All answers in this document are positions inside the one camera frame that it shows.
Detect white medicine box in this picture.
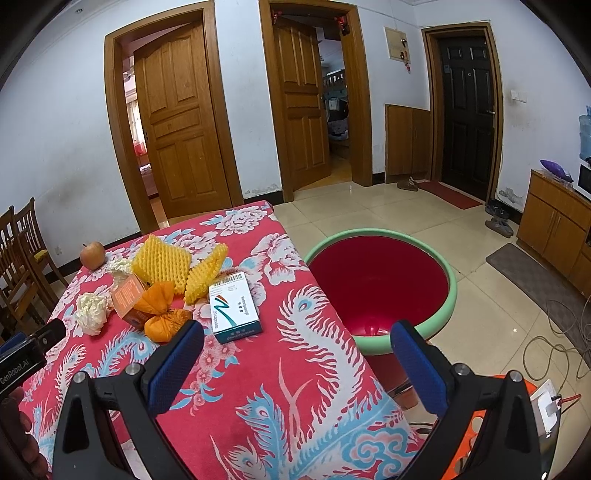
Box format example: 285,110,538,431
208,272,263,344

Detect white tissue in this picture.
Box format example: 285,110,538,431
107,258,132,287
75,293,108,336

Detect person's left hand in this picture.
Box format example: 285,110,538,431
1,387,48,479

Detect orange tied plastic bag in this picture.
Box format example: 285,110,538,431
133,281,192,344

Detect small orange carton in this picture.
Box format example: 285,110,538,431
111,274,148,330

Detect small yellow foam fruit net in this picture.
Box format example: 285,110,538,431
184,243,228,305

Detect orange plastic stool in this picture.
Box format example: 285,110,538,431
443,380,542,479

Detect large yellow foam fruit net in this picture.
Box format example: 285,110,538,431
131,235,191,295

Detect red floral tablecloth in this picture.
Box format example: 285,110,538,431
18,199,426,480

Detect red basin with green rim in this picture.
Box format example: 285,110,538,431
303,227,459,357

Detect white power adapter box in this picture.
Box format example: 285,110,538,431
530,379,561,438

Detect wooden chair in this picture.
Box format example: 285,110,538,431
1,207,37,329
11,197,68,312

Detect apple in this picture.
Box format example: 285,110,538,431
79,241,106,271

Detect grey floor mat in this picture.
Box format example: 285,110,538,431
486,243,590,365

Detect grey slippers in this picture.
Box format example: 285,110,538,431
485,204,514,238

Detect red door mat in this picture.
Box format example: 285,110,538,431
418,181,482,210

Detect brown shoe by panel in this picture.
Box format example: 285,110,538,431
397,177,419,192

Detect wooden cabinet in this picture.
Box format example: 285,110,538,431
518,170,591,297

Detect purple bag on cabinet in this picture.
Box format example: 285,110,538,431
540,159,573,184

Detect left wooden door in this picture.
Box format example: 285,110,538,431
134,22,231,217

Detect wooden door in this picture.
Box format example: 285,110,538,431
134,22,231,217
273,17,332,190

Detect black entrance door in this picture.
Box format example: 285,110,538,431
438,34,494,200

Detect middle wooden door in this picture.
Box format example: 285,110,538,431
273,17,332,190

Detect grey cable on floor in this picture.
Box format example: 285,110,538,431
522,294,591,402

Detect wall electrical box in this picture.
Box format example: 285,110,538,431
385,27,411,64

